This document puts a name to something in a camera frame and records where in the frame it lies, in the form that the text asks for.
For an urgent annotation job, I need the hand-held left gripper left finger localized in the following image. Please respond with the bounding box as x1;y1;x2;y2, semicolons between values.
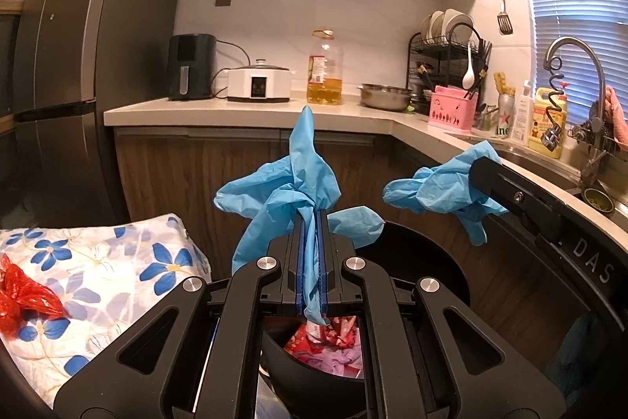
54;210;311;419

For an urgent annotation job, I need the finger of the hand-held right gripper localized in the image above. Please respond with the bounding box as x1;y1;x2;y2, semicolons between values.
468;156;566;244

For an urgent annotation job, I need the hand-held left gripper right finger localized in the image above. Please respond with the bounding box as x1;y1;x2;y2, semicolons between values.
316;209;570;419

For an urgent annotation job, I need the blue disposable glove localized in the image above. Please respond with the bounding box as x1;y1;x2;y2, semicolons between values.
213;105;386;326
382;140;508;247

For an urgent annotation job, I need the red wrapper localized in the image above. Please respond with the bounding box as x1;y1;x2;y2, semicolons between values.
285;316;364;351

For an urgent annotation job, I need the purple plastic bag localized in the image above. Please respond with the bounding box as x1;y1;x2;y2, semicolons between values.
299;348;365;373

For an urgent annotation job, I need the black trash bin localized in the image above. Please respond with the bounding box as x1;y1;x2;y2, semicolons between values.
211;220;473;419

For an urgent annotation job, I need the steel sink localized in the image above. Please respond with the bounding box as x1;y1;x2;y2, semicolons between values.
471;134;628;233

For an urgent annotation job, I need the small green cup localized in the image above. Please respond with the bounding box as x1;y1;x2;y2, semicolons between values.
581;187;615;214

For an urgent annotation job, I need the green beer can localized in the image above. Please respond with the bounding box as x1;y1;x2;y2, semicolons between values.
495;94;517;140

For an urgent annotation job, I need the white pump bottle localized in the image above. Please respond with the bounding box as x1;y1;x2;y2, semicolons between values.
513;80;537;147

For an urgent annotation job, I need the yellow detergent bottle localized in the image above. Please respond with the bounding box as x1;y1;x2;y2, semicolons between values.
534;81;570;161

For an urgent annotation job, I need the pink utensil holder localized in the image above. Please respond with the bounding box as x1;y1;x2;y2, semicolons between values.
428;86;479;131

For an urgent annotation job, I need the yellow waffle sponge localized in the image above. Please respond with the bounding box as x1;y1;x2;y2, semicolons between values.
493;72;517;97

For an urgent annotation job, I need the white ceramic spoon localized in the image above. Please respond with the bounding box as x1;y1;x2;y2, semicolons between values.
461;43;480;90

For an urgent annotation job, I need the black chopsticks bundle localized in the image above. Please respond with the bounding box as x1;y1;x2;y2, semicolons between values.
468;38;493;102

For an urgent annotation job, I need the pink rubber glove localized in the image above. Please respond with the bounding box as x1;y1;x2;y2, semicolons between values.
605;86;628;136

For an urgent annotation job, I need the kitchen counter with wooden cabinets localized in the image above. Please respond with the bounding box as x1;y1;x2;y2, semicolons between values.
104;97;597;331

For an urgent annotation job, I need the stainless steel bowl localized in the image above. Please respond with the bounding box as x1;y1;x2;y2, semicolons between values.
357;84;414;110

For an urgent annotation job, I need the black dish rack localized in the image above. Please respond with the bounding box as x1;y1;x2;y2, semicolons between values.
407;9;493;115

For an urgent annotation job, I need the steel kitchen faucet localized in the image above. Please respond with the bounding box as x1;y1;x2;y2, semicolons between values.
540;37;613;187

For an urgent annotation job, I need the hanging slotted spatula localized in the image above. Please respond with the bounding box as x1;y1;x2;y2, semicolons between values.
495;0;514;36

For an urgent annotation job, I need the white bowl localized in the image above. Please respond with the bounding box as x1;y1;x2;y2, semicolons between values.
443;8;475;43

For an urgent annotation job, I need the white plate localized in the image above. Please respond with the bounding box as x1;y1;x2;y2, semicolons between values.
421;13;446;45

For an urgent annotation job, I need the blue floral tablecloth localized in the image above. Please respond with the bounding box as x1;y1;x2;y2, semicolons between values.
0;213;213;410

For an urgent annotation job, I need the cooking oil bottle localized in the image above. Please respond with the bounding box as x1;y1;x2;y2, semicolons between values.
307;29;344;106

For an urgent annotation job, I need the white electric cooker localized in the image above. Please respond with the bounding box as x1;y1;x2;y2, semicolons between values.
226;59;294;102

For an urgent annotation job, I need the black air fryer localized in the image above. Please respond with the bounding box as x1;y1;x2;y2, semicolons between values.
168;33;217;101

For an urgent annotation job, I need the red plastic bag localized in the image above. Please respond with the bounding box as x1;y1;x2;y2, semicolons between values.
0;252;67;336

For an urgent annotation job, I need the grey steel refrigerator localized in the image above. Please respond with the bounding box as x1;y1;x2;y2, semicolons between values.
0;0;184;223

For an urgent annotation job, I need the wooden glass sliding door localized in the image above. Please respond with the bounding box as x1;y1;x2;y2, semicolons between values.
0;0;30;140

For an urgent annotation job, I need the black power cable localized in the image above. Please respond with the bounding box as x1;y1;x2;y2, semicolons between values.
211;38;252;98

